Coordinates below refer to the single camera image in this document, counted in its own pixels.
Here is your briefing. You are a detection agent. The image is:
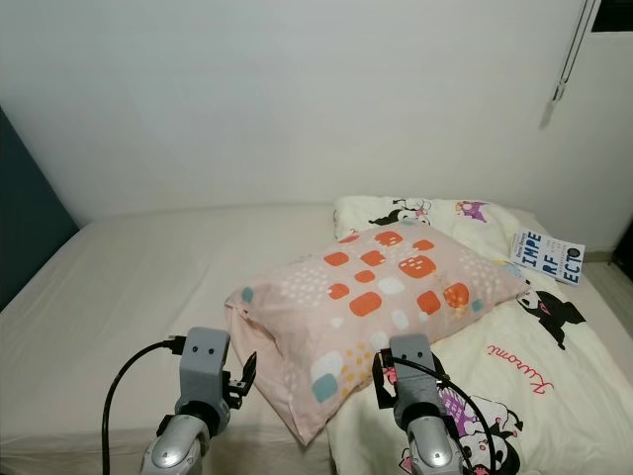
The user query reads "blue upholstered headboard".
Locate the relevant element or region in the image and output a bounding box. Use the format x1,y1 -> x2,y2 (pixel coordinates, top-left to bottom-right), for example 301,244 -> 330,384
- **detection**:
0,109 -> 78,308

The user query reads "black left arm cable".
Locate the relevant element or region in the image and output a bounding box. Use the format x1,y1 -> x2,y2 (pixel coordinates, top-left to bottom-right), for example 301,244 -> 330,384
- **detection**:
103,336 -> 189,475

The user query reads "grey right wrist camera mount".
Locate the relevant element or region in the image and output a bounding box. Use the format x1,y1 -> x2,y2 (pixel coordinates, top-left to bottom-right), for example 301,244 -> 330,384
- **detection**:
389,334 -> 442,417

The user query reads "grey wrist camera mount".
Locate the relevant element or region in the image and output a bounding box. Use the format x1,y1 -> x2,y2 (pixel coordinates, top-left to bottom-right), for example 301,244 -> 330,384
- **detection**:
178,328 -> 231,409
389,334 -> 442,417

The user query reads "pink orange-patterned pillow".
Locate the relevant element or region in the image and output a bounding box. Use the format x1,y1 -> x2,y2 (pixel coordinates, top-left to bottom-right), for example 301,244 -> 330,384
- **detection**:
226,223 -> 530,446

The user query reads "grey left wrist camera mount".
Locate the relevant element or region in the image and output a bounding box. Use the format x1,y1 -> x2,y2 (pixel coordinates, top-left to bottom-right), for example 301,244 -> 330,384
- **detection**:
178,328 -> 231,409

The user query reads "dark window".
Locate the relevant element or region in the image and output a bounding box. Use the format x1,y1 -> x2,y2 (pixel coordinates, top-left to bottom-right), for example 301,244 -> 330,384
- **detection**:
591,0 -> 633,33

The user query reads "white book blue lettering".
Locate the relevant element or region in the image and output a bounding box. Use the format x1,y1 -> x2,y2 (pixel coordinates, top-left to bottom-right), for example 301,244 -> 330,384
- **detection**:
509,231 -> 587,288

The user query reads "thin grey hanging rod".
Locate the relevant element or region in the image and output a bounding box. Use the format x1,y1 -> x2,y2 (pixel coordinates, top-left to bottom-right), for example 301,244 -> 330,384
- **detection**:
552,0 -> 602,103

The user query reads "bed with white sheet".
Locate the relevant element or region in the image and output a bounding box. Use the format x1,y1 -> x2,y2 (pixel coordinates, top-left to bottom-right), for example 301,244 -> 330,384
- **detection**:
0,203 -> 633,475

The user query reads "cream cartoon-print comforter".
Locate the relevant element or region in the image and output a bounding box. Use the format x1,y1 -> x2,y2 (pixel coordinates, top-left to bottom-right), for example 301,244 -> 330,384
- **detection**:
334,195 -> 633,475

